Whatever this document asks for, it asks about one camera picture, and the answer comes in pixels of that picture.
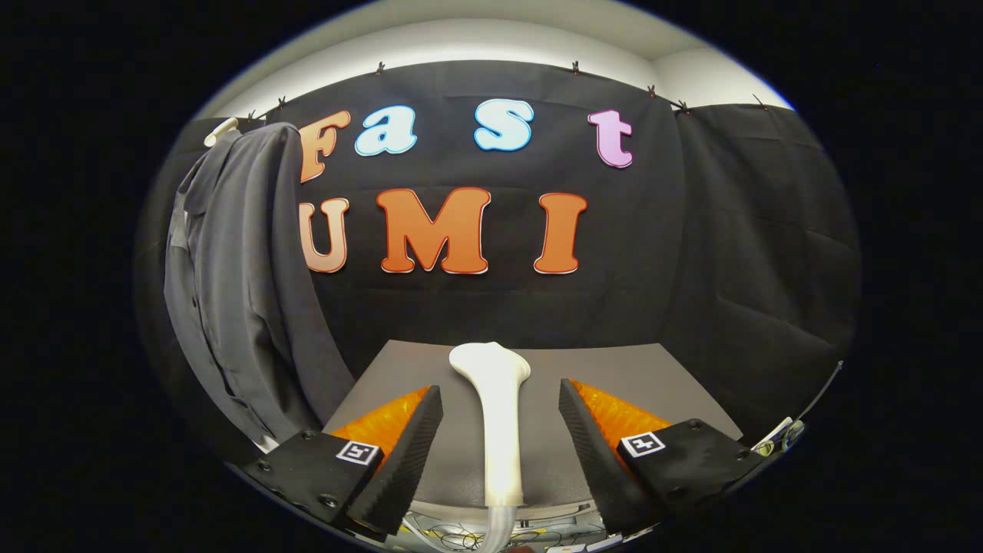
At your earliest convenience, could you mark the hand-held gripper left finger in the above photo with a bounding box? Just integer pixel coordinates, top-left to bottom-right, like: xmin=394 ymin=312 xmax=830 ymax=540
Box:
xmin=242 ymin=384 xmax=445 ymax=538

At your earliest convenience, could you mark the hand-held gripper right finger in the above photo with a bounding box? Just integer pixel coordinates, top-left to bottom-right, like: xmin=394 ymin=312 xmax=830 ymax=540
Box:
xmin=558 ymin=378 xmax=753 ymax=535

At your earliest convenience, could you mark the white garment steamer head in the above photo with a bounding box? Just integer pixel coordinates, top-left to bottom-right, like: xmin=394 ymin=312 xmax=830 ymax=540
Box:
xmin=448 ymin=342 xmax=533 ymax=508

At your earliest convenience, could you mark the dark grey button shirt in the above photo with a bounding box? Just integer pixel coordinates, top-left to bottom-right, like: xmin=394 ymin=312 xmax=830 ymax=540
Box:
xmin=163 ymin=121 xmax=356 ymax=448

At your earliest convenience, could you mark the cream garment hanger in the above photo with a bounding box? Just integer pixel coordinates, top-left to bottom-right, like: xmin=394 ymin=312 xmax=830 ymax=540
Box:
xmin=203 ymin=117 xmax=241 ymax=147

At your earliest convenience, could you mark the grey top cabinet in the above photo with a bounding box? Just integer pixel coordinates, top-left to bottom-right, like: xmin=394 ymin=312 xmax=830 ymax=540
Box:
xmin=323 ymin=339 xmax=745 ymax=538

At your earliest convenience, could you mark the white side desk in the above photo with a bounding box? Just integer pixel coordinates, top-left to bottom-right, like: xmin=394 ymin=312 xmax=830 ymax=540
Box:
xmin=750 ymin=416 xmax=806 ymax=456

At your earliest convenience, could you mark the row of black cloth clips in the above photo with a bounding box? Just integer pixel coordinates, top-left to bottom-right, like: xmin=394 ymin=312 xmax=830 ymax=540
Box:
xmin=246 ymin=61 xmax=769 ymax=124

